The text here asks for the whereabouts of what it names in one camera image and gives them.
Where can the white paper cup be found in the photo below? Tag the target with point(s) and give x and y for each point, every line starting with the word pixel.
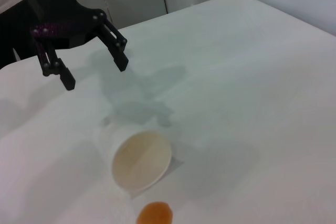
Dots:
pixel 141 161

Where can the brown water stain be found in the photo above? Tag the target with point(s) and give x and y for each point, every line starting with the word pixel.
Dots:
pixel 155 214

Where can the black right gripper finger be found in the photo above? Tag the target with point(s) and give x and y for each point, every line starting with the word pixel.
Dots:
pixel 120 60
pixel 67 79

